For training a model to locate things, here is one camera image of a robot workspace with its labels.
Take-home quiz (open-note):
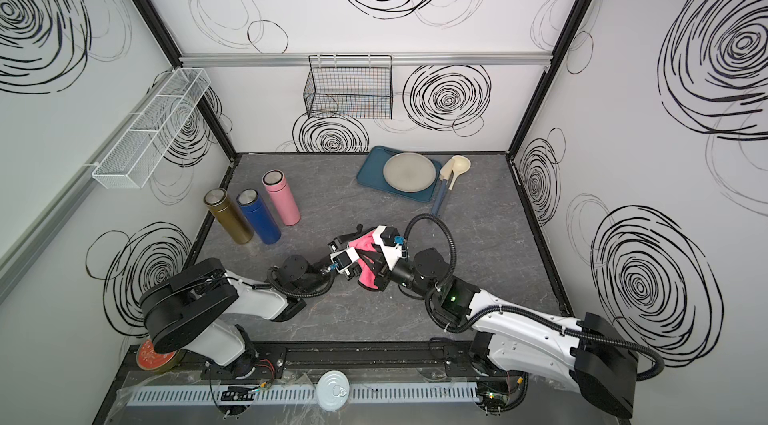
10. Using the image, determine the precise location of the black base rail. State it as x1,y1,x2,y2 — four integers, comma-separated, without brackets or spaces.
254,337,523,381

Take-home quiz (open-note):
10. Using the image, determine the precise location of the red gold round tin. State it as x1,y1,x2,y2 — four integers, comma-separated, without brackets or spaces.
136,338,183,373

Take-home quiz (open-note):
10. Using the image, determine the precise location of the grey round plate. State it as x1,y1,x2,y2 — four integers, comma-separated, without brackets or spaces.
382,153,437,193

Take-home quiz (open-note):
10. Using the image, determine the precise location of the blue thermos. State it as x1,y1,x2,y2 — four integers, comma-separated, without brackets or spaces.
236,189,281,245

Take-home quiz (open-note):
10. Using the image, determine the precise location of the pink cloth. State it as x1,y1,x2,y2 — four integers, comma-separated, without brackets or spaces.
351,229,389,292

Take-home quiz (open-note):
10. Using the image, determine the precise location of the gold thermos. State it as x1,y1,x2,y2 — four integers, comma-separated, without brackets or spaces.
203,188,254,245

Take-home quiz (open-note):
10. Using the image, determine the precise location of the white round can lid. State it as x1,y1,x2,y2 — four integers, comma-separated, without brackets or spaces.
315,370,351,412

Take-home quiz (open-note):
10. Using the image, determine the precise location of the white slotted cable duct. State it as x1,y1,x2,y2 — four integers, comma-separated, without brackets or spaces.
127,382,479,407

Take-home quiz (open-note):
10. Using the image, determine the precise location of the beige ladle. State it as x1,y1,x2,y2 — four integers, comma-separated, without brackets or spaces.
448,155,471,190

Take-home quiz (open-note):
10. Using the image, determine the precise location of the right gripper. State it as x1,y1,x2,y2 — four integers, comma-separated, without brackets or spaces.
358,245,439,304

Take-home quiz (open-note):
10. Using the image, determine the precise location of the white mesh shelf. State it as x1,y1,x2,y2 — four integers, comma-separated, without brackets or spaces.
91,68,210,190

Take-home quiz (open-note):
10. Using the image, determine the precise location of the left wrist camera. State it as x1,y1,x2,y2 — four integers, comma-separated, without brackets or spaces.
330,247,359,277

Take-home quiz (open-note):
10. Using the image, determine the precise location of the teal tray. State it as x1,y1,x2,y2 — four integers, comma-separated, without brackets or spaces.
356,146,442,203

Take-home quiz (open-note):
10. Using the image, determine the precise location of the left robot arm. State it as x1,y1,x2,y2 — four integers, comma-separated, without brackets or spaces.
139,225,366,380

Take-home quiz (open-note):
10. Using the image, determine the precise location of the black wire basket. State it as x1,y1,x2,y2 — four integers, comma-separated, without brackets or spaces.
303,54,394,120

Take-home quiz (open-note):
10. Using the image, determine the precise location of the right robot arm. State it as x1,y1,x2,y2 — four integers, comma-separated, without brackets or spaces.
351,245,639,419

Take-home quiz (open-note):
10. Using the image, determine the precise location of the pink thermos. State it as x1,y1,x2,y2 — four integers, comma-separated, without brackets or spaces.
262,170,301,226

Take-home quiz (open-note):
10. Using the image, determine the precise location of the blue handled utensil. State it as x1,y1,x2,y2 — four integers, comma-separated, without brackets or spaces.
431,158,454,217

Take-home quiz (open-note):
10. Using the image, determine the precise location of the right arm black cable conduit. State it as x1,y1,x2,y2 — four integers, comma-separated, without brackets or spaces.
403,213,666,383

